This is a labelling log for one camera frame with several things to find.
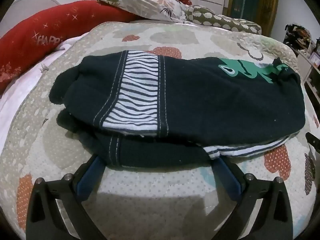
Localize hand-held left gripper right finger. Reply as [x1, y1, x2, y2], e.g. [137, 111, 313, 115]
[212, 156, 294, 240]

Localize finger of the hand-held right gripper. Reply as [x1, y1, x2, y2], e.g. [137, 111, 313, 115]
[305, 132, 320, 154]

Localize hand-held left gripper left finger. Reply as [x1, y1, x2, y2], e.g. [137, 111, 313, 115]
[25, 154, 108, 240]

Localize dark navy striped pants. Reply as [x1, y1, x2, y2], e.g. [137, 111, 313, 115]
[49, 50, 306, 168]

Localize heart print quilt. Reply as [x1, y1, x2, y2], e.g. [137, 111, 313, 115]
[0, 21, 320, 240]

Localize white shelf unit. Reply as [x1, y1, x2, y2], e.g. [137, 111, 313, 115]
[296, 37, 320, 103]

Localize dark clutter on shelf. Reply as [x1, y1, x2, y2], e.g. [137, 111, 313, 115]
[285, 24, 313, 53]

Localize pink bed sheet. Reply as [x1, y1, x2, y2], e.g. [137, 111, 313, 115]
[0, 36, 83, 150]

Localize long red bolster pillow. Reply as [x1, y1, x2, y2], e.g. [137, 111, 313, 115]
[0, 0, 137, 94]

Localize olive dotted pillow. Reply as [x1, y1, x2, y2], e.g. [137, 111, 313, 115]
[185, 5, 262, 34]

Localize floral print pillow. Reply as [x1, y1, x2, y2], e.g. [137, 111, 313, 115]
[96, 0, 193, 22]

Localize white headboard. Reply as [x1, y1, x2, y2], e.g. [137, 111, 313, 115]
[0, 0, 62, 30]

